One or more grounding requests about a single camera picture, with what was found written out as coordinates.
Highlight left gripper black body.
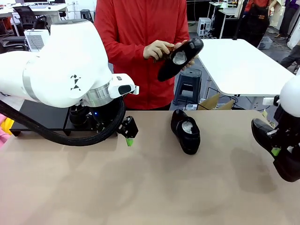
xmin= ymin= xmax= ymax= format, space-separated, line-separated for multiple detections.
xmin=88 ymin=104 xmax=121 ymax=134

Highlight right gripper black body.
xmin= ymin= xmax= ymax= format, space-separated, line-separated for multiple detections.
xmin=276 ymin=109 xmax=300 ymax=151

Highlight person's right forearm red sleeve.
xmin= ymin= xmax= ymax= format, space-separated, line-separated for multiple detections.
xmin=103 ymin=38 xmax=148 ymax=64

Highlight person's right hand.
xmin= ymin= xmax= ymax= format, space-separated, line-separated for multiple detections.
xmin=142 ymin=39 xmax=175 ymax=60

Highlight person's left hand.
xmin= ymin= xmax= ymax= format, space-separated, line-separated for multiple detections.
xmin=180 ymin=54 xmax=200 ymax=71

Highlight white crumpled paper stuffing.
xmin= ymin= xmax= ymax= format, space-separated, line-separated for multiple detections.
xmin=172 ymin=51 xmax=188 ymax=66
xmin=181 ymin=121 xmax=195 ymax=135

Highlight dark blue plastic stool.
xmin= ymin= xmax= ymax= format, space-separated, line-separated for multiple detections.
xmin=172 ymin=68 xmax=203 ymax=106

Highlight bystander leg in grey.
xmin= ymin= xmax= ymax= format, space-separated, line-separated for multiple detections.
xmin=280 ymin=45 xmax=300 ymax=70

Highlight brown cardboard box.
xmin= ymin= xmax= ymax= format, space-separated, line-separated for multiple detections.
xmin=197 ymin=93 xmax=235 ymax=111

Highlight large white table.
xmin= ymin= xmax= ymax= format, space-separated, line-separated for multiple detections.
xmin=191 ymin=38 xmax=296 ymax=97

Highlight grey plastic bin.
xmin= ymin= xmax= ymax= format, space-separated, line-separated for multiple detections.
xmin=257 ymin=36 xmax=274 ymax=50

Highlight yellow soft object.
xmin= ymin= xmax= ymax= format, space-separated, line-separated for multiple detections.
xmin=0 ymin=117 xmax=13 ymax=136

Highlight pink cloth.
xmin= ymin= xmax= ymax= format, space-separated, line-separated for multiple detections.
xmin=0 ymin=113 xmax=11 ymax=150

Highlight white air purifier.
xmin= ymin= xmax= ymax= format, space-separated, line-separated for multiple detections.
xmin=23 ymin=29 xmax=52 ymax=53

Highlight person in red jacket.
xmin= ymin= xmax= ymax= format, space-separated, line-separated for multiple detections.
xmin=93 ymin=0 xmax=190 ymax=111

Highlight black stool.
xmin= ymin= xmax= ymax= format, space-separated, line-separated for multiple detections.
xmin=80 ymin=8 xmax=95 ymax=23

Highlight black chair seat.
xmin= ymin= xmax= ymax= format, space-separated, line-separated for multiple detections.
xmin=0 ymin=35 xmax=27 ymax=54

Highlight bystander in dark trousers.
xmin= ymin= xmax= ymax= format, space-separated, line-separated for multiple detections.
xmin=278 ymin=0 xmax=300 ymax=39

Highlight bystander in dark apron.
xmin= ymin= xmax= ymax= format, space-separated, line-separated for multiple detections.
xmin=242 ymin=0 xmax=271 ymax=47

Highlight black office chair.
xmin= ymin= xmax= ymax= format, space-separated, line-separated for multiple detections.
xmin=12 ymin=6 xmax=49 ymax=32

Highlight white office desk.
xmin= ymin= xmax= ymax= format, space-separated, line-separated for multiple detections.
xmin=0 ymin=2 xmax=70 ymax=24

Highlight white computer tower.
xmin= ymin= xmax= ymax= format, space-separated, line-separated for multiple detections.
xmin=198 ymin=17 xmax=213 ymax=37

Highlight right arm white wrist camera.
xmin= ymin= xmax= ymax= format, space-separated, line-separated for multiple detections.
xmin=262 ymin=97 xmax=281 ymax=105

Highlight left arm black cable sleeve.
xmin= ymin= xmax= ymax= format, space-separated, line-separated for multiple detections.
xmin=0 ymin=97 xmax=125 ymax=147

